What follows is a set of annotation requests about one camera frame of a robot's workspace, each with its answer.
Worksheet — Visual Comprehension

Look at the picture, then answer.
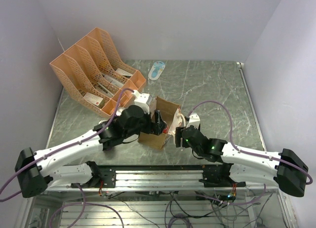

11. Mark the canvas bag brown printed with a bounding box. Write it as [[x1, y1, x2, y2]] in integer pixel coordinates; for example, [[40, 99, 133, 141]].
[[138, 96, 186, 150]]

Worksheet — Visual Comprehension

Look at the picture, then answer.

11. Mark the purple soda can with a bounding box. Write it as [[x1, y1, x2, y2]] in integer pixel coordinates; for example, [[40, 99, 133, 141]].
[[98, 118, 108, 124], [116, 107, 125, 116]]

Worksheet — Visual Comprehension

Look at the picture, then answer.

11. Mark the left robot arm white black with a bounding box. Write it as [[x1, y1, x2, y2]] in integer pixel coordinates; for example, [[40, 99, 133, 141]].
[[15, 105, 167, 198]]

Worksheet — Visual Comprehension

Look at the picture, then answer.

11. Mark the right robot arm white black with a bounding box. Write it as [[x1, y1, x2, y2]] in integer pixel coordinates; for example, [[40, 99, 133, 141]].
[[175, 125, 308, 197]]

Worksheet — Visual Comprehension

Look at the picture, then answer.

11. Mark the white red box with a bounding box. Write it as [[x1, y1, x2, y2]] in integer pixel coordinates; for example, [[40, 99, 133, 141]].
[[83, 92, 105, 108]]

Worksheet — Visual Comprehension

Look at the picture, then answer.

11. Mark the white box in organizer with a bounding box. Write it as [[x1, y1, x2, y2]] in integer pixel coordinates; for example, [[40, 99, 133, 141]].
[[116, 68, 133, 78]]

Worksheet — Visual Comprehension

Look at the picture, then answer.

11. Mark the blue white blister pack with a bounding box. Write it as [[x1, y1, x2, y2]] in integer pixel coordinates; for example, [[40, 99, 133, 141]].
[[148, 61, 166, 80]]

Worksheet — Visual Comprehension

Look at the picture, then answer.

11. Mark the orange plastic file organizer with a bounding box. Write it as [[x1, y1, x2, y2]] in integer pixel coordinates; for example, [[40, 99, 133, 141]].
[[50, 28, 146, 118]]

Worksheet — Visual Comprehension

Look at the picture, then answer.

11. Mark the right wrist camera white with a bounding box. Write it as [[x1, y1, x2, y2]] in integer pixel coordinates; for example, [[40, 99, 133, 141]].
[[186, 113, 200, 129]]

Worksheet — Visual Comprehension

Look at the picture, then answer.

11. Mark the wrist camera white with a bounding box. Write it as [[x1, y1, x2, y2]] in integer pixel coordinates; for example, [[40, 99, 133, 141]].
[[186, 113, 200, 129], [132, 90, 151, 114]]

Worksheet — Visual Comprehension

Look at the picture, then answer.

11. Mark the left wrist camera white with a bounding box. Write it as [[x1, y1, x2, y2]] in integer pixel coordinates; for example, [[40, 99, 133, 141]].
[[132, 90, 151, 114]]

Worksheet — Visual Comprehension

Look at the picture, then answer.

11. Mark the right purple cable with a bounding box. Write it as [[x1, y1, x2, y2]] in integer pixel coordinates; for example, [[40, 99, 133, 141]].
[[186, 100, 313, 206]]

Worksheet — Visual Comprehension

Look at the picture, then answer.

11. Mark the purple cable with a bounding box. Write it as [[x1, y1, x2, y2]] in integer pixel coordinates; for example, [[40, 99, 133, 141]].
[[186, 100, 313, 206], [0, 88, 135, 228]]

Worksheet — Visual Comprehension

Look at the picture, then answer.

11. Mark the aluminium mounting rail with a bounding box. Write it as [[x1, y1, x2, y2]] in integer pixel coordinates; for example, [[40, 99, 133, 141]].
[[27, 168, 287, 191]]

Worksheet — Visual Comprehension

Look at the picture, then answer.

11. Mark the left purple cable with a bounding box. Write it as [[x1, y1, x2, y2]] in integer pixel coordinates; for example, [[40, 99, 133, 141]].
[[0, 88, 135, 228]]

